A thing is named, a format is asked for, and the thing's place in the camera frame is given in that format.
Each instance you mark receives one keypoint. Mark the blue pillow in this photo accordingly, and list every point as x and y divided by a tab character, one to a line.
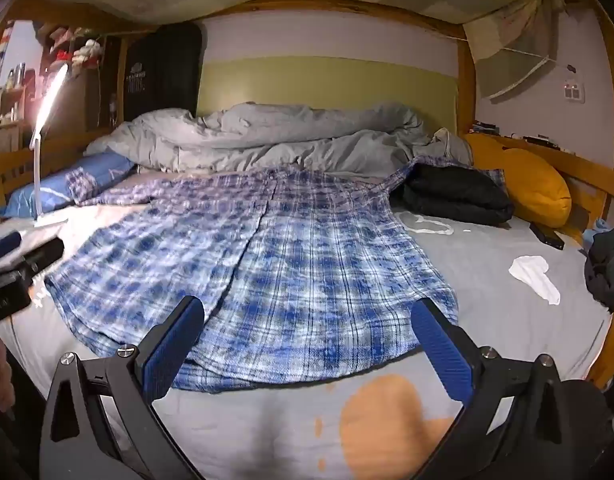
47	190

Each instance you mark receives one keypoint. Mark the long dark ledge items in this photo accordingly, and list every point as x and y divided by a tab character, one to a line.
539	141

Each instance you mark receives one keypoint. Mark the small dark ledge items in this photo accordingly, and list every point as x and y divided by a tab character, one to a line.
484	126

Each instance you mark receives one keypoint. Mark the black phone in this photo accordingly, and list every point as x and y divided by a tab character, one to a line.
547	236

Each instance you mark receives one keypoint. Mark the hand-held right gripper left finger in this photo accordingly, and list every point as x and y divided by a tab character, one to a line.
174	350

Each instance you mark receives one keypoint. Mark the white wall switch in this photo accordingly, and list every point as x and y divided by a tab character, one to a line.
573	91

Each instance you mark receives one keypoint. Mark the black folded jacket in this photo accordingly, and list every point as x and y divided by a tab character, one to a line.
452	195

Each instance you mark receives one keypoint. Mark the yellow pillow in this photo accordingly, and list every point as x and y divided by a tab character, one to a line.
537	185

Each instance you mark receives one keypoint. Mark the wooden shelf with bottles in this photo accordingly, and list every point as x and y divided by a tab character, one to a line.
9	100

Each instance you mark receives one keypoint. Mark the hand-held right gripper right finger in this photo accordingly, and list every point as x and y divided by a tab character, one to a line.
442	350

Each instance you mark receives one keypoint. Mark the white desk lamp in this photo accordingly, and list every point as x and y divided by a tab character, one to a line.
52	95

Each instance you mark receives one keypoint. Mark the green headboard panel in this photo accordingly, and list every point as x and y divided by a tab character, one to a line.
327	82

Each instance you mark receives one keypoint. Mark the black hanging printed cloth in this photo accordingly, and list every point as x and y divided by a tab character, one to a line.
162	70

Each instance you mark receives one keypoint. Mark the grey duvet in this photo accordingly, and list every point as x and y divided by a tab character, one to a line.
287	130

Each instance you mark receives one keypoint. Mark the light blue cloth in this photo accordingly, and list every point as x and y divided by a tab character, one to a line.
594	230

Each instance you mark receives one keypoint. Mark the cream cloth bundle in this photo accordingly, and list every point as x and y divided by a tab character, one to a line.
447	136

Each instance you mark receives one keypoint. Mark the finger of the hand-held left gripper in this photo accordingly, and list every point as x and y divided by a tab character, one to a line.
44	257
2	249

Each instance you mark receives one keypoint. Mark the white cloth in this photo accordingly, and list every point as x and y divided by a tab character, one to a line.
529	270

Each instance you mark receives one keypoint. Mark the hanging plush toys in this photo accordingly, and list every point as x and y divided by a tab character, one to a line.
79	50

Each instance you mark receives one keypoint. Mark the blue plaid shirt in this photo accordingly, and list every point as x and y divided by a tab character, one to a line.
287	260

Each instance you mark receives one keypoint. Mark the dark clothes pile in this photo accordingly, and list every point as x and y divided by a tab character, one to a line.
607	270

